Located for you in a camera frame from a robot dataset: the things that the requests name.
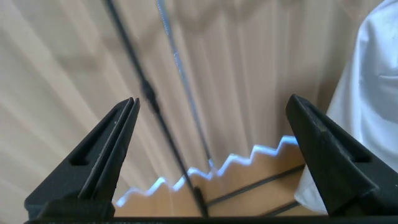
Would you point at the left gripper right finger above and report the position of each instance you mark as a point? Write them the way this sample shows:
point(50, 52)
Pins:
point(335, 168)

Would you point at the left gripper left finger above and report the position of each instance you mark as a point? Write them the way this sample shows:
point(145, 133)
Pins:
point(71, 183)

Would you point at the beige curtain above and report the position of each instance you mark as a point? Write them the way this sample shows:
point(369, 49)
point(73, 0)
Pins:
point(248, 77)

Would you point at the black clothes rack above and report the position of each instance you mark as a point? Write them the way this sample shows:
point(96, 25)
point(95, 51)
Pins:
point(149, 93)

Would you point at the pale grey shorts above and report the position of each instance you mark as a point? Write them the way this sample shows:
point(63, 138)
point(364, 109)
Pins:
point(373, 77)

